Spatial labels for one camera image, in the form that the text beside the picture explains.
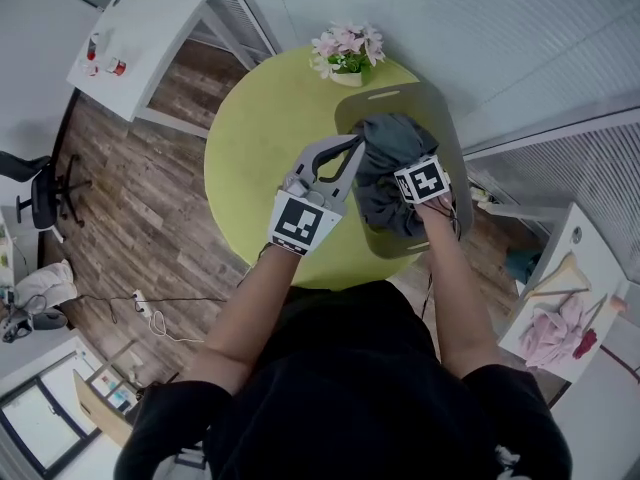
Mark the white desk with bottles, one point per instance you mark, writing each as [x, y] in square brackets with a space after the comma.
[145, 43]

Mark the person's black shirt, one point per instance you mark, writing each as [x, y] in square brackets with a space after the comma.
[360, 393]

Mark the grey headset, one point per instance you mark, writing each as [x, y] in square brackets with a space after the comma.
[30, 324]

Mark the red and white bottle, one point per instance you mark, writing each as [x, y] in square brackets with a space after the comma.
[92, 48]

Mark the dark grey laundry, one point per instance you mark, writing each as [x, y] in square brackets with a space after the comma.
[387, 148]

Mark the wooden shelf cabinet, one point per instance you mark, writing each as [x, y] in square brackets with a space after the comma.
[102, 408]

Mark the white table with clothes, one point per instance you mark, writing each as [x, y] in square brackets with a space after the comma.
[575, 248]

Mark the red and white cup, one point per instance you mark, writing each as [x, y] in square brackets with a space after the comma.
[117, 66]

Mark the red cloth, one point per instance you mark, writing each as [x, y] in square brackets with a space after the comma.
[586, 344]

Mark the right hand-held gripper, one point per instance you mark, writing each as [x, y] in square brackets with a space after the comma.
[425, 180]

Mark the pink flowers in white pot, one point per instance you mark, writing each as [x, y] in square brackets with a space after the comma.
[347, 50]

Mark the pink garment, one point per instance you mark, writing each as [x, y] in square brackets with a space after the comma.
[552, 335]

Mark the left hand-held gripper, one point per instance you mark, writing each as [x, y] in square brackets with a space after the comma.
[295, 220]

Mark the white stuffed bag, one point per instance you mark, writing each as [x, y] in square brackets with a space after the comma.
[47, 283]

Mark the teal cloth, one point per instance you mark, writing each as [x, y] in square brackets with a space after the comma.
[525, 267]

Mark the white power strip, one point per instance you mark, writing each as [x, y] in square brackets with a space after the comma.
[142, 304]

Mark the grey laundry basket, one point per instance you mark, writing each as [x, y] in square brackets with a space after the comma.
[430, 103]

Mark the person's left forearm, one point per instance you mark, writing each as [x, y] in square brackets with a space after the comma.
[250, 308]

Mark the dark framed window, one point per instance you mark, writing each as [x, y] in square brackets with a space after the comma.
[42, 423]

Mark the wooden clothes hanger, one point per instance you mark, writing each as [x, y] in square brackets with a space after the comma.
[562, 273]

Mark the person's right forearm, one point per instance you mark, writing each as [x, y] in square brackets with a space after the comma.
[460, 288]

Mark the black office chair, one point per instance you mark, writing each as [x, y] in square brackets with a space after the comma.
[42, 188]

